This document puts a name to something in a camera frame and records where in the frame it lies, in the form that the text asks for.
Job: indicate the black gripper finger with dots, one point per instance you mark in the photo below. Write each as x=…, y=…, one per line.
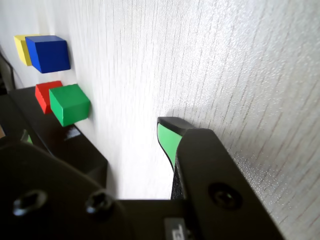
x=50, y=200
x=212, y=175

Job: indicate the green cube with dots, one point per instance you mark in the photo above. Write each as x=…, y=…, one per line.
x=67, y=105

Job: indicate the red cube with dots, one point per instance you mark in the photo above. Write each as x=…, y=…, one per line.
x=41, y=96

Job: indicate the blue cube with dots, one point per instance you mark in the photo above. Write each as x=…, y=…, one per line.
x=47, y=55

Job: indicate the yellow cube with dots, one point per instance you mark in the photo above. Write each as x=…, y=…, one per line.
x=21, y=50

